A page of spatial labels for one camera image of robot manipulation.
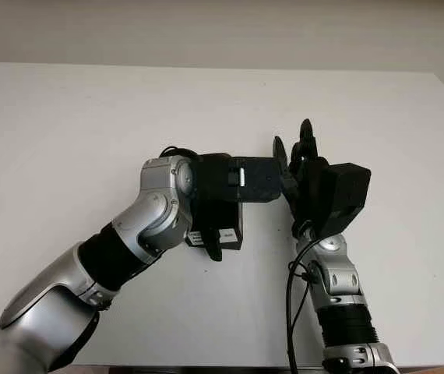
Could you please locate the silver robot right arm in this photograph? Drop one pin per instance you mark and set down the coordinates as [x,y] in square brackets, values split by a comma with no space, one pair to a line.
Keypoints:
[342,280]

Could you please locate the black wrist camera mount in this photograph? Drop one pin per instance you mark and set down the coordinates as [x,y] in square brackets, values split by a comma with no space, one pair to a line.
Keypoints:
[261,179]
[346,195]

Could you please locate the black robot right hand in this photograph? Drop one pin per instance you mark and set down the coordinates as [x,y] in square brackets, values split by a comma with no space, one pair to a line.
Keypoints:
[305,187]

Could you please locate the black RealSense box lid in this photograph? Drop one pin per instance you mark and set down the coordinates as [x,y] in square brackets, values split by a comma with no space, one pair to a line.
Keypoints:
[231,239]

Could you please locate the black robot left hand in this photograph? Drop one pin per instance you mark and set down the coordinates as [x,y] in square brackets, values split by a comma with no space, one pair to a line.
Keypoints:
[214,179]

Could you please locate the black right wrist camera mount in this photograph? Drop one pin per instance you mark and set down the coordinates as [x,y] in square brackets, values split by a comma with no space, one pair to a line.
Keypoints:
[346,195]

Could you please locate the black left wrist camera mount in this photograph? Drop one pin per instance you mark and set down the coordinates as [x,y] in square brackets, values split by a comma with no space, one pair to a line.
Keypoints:
[261,179]

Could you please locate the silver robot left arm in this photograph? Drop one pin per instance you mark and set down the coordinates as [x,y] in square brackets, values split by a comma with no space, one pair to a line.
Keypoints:
[148,226]

